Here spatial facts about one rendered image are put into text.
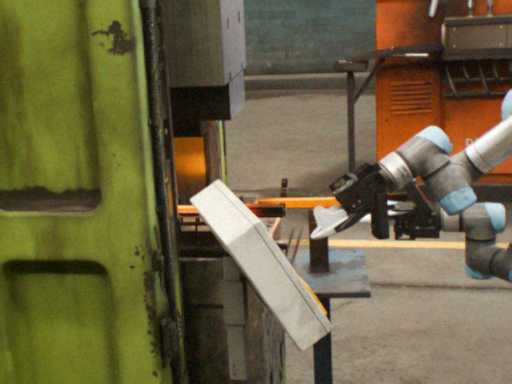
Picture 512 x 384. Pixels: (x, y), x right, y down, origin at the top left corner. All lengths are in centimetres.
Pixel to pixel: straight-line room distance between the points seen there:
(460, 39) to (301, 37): 450
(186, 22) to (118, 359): 82
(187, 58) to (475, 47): 370
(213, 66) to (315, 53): 790
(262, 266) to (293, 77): 847
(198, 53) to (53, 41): 35
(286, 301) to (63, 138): 70
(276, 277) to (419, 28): 430
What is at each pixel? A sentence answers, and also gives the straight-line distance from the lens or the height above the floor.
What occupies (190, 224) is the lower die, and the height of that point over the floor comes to 98.
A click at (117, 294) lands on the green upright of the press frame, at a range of 225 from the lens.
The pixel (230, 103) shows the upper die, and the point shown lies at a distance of 239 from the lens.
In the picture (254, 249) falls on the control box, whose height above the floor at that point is 115.
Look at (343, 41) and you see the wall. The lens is 1015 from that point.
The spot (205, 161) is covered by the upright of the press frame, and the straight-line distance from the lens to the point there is 280.
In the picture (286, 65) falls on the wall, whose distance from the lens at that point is 1026.
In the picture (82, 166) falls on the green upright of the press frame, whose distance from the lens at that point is 224.
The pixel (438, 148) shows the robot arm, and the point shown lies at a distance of 216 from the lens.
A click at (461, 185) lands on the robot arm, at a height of 116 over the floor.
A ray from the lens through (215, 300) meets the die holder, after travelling 251.
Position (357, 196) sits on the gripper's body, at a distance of 211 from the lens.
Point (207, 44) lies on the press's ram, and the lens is 232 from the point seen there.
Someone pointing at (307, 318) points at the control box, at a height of 99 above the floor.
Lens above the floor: 173
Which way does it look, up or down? 16 degrees down
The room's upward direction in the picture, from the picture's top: 4 degrees counter-clockwise
